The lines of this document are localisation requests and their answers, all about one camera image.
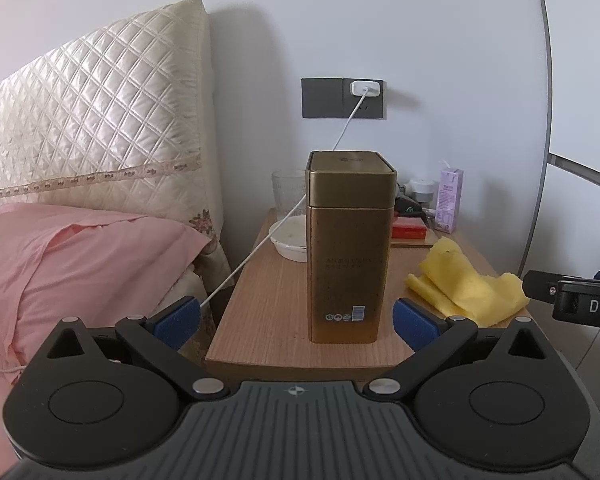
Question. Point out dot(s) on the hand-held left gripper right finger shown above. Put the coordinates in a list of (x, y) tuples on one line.
[(416, 327)]

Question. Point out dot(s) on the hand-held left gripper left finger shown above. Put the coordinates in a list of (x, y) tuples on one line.
[(176, 324)]

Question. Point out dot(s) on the yellow cleaning cloth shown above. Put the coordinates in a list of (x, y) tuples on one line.
[(460, 280)]

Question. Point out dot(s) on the gold tin container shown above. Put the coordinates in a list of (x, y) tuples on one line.
[(347, 260)]

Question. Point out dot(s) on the floral bed cover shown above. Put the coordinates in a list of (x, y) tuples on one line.
[(215, 255)]

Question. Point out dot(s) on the wooden nightstand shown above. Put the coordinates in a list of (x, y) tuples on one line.
[(270, 310)]

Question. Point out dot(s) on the red flat box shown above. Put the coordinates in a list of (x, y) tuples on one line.
[(407, 231)]

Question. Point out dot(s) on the pink pillow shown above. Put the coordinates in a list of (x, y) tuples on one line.
[(80, 270)]

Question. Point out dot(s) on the black gadget with green mark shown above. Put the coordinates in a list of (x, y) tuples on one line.
[(405, 205)]

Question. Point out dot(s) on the purple drink carton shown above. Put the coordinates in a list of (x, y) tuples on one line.
[(448, 200)]

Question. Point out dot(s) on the white bowl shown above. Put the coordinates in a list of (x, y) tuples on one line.
[(290, 242)]

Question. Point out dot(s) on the white door with grey trim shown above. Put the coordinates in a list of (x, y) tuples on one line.
[(580, 110)]

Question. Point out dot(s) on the clear glass cup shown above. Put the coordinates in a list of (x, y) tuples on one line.
[(287, 195)]

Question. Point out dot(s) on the cream quilted headboard cushion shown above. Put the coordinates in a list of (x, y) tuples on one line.
[(105, 110)]

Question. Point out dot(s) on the white plug charger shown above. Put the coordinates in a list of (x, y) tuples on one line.
[(365, 87)]

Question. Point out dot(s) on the grey wall socket plate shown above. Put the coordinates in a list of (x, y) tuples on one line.
[(320, 100)]

